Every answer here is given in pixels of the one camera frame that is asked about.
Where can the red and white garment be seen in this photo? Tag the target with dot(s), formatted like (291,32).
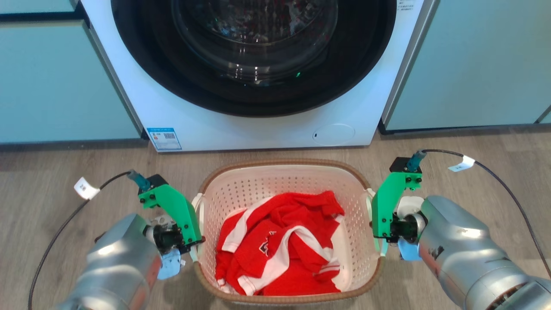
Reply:
(284,258)

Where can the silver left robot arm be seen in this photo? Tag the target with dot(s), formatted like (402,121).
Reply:
(120,262)

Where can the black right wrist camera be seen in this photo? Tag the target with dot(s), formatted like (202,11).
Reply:
(404,165)

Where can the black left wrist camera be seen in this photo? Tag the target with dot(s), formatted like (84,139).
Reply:
(156,181)

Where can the white front-load washing machine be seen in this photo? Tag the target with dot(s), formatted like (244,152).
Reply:
(258,131)

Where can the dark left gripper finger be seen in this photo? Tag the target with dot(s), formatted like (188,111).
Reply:
(196,242)

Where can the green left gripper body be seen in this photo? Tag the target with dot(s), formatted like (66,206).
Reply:
(181,213)

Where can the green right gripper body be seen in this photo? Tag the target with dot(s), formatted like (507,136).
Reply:
(385,202)

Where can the beige perforated laundry basket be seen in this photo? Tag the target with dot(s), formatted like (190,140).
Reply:
(241,185)

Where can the round white filter cover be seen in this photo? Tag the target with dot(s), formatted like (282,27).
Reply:
(333,134)

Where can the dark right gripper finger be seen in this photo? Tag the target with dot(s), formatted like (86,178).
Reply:
(379,238)

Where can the blue energy label sticker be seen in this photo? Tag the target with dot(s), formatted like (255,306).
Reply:
(164,138)

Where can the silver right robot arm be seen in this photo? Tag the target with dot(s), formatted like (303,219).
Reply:
(460,245)

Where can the pale teal cabinet door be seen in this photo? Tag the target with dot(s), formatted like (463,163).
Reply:
(56,82)
(473,64)

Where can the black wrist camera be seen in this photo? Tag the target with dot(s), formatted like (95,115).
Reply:
(404,165)
(156,181)

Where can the black round washer door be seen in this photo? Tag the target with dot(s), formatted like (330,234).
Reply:
(181,82)

